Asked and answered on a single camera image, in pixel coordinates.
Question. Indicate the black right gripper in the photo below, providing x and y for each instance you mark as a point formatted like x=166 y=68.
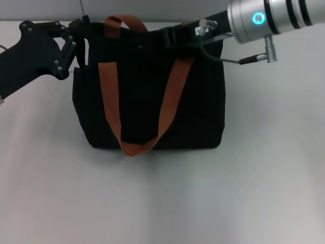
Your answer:
x=215 y=25

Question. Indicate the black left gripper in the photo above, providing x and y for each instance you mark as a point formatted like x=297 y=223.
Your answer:
x=28 y=58

